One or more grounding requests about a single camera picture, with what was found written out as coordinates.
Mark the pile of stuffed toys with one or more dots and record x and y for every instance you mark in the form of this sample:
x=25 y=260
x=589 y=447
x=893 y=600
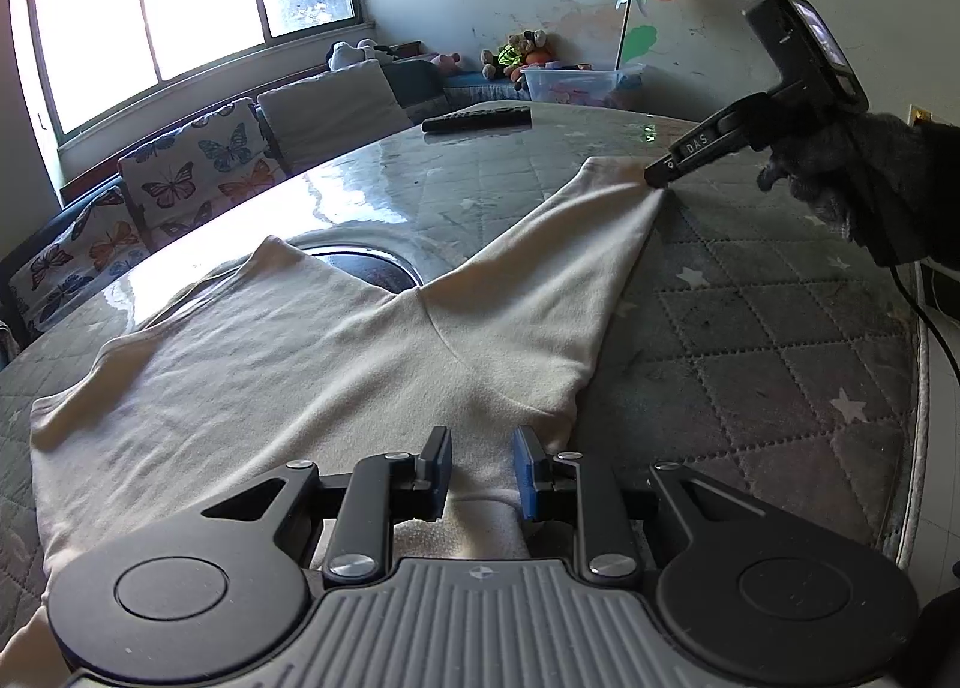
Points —
x=517 y=52

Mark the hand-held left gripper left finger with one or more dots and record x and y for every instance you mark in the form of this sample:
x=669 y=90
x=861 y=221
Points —
x=441 y=472

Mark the pink plush toy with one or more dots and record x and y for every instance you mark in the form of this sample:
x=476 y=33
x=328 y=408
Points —
x=448 y=63

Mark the black remote control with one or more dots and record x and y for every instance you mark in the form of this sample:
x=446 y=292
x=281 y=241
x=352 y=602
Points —
x=477 y=119

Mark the cream long-sleeve shirt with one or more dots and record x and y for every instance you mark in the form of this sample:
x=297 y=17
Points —
x=300 y=365

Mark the butterfly print cushion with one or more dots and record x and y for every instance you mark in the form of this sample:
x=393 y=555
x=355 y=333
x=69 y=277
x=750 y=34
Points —
x=71 y=260
x=199 y=167

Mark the dark round dish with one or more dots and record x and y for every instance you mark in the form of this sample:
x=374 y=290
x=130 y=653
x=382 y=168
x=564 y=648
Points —
x=367 y=269

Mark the blue grey cushion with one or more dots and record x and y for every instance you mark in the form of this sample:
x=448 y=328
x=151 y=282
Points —
x=418 y=90

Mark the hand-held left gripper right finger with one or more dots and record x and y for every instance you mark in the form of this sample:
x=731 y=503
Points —
x=526 y=479

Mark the white plush toy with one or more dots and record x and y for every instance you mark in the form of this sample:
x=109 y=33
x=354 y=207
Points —
x=358 y=53

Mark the person's right hand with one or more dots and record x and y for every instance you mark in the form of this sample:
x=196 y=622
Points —
x=847 y=167

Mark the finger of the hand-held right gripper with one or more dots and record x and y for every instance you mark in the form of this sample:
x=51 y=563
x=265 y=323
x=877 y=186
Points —
x=690 y=152

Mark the plain grey cushion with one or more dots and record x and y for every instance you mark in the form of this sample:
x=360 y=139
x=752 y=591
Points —
x=330 y=114

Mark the clear plastic storage box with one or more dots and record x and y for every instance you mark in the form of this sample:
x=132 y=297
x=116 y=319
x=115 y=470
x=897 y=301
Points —
x=577 y=87

